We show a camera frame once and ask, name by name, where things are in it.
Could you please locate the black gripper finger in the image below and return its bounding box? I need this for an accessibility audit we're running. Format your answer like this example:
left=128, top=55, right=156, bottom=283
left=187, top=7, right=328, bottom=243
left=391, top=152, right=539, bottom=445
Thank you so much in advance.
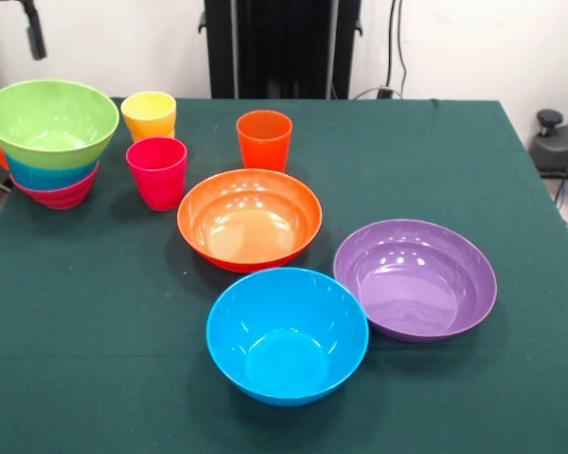
left=21, top=0, right=47, bottom=61

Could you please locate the green bowl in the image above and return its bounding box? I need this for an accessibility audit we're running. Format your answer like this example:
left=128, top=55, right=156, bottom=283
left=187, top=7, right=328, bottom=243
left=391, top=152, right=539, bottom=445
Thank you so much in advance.
left=0, top=79, right=121, bottom=170

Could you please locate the small blue bowl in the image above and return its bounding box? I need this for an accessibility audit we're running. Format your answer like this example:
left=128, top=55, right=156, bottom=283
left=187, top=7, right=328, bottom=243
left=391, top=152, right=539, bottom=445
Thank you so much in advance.
left=4, top=153, right=100, bottom=191

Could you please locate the pink bowl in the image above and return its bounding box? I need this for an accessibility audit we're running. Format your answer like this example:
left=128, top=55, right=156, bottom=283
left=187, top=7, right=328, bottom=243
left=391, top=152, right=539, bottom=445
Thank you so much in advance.
left=9, top=160, right=101, bottom=211

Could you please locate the pink cup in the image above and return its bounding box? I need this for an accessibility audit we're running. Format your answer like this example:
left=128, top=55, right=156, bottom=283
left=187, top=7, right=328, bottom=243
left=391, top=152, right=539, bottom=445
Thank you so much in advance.
left=125, top=136, right=188, bottom=212

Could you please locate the large orange bowl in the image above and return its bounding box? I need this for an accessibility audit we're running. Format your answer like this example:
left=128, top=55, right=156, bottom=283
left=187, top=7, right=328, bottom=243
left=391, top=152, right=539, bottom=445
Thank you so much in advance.
left=176, top=168, right=324, bottom=273

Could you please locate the purple bowl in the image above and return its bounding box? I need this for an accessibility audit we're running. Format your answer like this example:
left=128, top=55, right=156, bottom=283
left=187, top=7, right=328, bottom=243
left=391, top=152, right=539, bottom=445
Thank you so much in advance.
left=332, top=218, right=499, bottom=343

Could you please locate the yellow cup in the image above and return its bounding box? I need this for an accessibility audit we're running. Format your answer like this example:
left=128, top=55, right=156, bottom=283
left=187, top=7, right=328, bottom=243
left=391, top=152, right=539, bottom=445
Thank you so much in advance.
left=120, top=91, right=178, bottom=144

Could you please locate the orange cup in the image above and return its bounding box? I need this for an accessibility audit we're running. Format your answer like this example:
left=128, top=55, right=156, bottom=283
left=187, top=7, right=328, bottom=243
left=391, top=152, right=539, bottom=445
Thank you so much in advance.
left=236, top=110, right=293, bottom=174

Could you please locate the large blue bowl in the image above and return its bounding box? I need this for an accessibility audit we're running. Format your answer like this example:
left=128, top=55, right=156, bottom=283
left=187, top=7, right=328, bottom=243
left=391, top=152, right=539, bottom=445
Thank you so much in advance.
left=205, top=267, right=370, bottom=407

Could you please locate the dark green tablecloth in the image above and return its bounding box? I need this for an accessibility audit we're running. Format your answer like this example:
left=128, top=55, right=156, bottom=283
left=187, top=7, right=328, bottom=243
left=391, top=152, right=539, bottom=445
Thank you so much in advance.
left=0, top=96, right=568, bottom=454

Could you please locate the black wall cable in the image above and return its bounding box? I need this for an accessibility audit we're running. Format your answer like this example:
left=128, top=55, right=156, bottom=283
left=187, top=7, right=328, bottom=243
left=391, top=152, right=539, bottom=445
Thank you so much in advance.
left=385, top=0, right=408, bottom=98

